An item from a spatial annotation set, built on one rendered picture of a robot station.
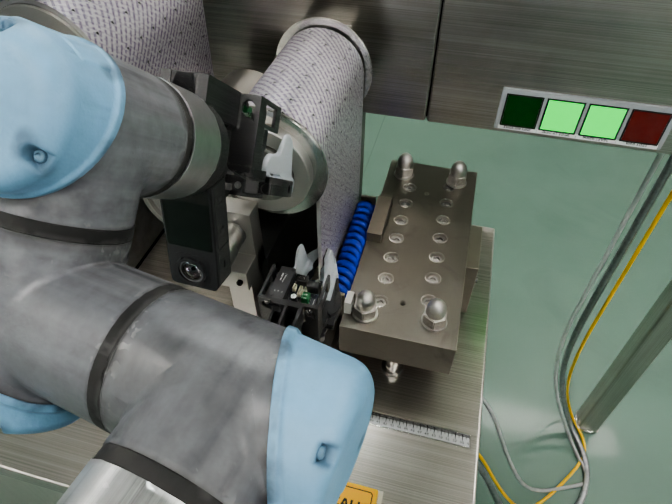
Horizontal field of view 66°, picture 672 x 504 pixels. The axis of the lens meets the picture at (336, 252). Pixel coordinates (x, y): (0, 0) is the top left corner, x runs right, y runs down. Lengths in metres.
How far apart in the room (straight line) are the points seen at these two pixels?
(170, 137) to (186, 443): 0.17
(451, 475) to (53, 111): 0.66
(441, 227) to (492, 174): 1.92
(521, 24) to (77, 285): 0.70
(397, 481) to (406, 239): 0.36
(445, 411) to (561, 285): 1.55
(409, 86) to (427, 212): 0.21
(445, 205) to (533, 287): 1.37
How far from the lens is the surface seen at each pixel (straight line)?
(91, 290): 0.26
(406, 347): 0.72
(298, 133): 0.57
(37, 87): 0.24
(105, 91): 0.26
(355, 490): 0.73
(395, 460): 0.77
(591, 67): 0.87
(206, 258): 0.43
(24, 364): 0.27
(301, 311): 0.57
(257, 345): 0.22
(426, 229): 0.86
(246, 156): 0.42
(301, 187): 0.60
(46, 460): 0.86
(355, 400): 0.21
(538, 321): 2.15
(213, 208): 0.40
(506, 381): 1.95
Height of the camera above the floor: 1.61
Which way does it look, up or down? 46 degrees down
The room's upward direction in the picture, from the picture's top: straight up
